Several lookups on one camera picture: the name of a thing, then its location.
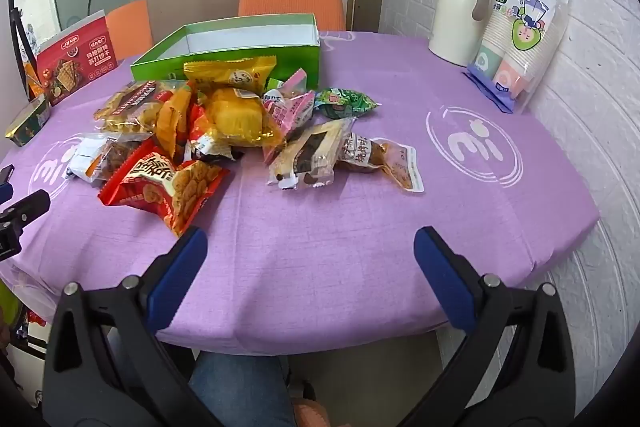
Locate orange chair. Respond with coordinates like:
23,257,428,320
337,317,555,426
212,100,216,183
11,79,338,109
238,0,347,32
104,0,153,62

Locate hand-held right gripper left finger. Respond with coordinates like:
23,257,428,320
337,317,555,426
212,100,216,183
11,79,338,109
42,227,223,427

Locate green patterned snack packet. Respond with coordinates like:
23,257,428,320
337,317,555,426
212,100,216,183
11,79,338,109
315,88,382,120

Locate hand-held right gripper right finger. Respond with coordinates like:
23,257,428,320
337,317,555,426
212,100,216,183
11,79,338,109
400,227,576,427

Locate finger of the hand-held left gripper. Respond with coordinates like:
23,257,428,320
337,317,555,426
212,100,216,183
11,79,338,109
0,189,51,259
0,164,15,205

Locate pink snack packet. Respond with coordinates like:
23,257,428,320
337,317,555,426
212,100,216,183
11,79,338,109
261,68,322,160

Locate yellow cake packet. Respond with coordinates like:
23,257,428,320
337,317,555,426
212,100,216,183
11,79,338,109
204,87,287,148

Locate small green tin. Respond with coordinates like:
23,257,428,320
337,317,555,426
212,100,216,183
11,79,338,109
4,94,52,148

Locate large red cracker packet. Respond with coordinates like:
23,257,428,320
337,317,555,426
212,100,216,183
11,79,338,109
97,139,232,239

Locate clear packet with dark roll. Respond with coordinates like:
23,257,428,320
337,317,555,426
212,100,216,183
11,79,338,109
266,117,357,192

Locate pack of paper cups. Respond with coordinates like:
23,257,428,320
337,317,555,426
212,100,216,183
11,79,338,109
466,0,572,115

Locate cream thermos jug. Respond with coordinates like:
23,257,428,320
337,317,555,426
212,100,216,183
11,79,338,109
428,0,492,68

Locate red biscuit box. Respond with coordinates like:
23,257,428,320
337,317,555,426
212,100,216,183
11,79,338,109
36,10,120,108

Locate orange snack packet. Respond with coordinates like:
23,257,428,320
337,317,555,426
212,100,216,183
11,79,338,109
154,82,197,158

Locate clear packet with brown twists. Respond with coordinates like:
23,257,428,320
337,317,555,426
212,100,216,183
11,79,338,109
94,79,176,135

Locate purple tablecloth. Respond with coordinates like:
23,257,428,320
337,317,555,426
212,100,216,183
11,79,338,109
0,29,601,356

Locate small red-orange snack packet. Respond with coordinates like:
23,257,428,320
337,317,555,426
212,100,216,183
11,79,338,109
184,104,237,164

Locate clear packet with brown snack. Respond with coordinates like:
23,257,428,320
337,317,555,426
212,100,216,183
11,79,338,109
337,132,426,194

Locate brown paper bag blue handles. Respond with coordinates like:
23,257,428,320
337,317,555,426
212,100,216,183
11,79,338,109
145,0,252,44

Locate brown shoe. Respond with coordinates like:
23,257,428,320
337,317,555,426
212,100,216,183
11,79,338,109
291,382,332,427

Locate green cardboard box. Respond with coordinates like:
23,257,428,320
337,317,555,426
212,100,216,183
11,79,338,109
130,14,321,90

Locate person's leg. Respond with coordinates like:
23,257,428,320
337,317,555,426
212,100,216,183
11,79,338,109
188,351,292,427

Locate yellow snack packet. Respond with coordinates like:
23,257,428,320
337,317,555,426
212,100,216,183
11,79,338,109
182,56,277,95

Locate white and clear snack packet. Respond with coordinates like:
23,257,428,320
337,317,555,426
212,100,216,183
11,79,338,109
66,133,153,185

